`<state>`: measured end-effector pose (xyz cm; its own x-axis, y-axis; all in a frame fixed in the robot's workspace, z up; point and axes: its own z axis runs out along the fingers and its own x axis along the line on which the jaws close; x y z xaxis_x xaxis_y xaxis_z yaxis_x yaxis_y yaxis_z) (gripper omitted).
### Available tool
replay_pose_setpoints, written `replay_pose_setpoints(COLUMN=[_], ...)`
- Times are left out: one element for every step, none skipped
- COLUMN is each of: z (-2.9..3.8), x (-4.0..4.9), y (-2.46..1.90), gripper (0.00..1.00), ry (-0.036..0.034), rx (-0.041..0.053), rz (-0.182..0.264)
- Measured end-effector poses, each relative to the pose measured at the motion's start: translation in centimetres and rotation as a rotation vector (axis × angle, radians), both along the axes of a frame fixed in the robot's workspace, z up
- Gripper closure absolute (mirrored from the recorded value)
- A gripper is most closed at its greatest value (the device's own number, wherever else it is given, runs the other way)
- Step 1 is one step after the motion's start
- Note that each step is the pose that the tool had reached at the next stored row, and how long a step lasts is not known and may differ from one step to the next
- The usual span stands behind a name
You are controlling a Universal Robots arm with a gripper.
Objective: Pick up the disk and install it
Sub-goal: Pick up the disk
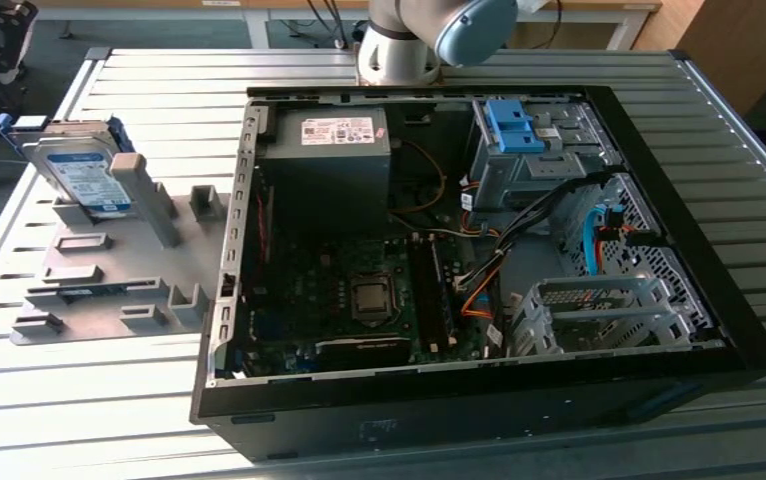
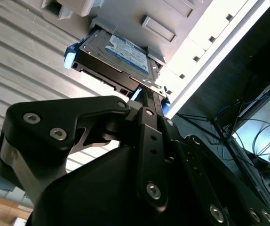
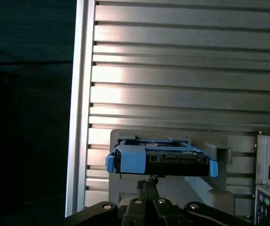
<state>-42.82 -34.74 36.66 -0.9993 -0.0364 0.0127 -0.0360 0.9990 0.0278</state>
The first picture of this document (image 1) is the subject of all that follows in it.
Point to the grey parts rack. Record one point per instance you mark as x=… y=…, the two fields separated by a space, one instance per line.
x=123 y=280

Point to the black RAM stick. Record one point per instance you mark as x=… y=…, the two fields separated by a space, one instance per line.
x=423 y=295
x=443 y=305

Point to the blue plastic drive latch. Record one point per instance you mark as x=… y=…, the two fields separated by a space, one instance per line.
x=512 y=132

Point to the black PC case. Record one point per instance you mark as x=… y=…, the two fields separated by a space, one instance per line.
x=423 y=415

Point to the silver disk bay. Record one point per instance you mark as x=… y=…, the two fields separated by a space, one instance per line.
x=603 y=314

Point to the grey power supply unit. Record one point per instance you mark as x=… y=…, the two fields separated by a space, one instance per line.
x=329 y=165

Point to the black graphics card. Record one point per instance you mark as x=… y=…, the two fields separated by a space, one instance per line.
x=363 y=352

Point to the hard disk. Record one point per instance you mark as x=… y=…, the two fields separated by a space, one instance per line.
x=82 y=175

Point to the blue labelled RAM stick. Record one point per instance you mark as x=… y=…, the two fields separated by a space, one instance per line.
x=82 y=292

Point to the brown wooden cabinet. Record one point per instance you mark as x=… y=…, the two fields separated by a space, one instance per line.
x=743 y=50

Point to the silver optical drive cage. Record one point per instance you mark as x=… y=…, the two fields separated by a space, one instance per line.
x=536 y=170

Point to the green motherboard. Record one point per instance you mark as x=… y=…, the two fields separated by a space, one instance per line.
x=303 y=300

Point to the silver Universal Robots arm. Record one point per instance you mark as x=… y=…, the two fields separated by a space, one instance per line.
x=396 y=55

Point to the CPU socket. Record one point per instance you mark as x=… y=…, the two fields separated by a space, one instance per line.
x=369 y=295

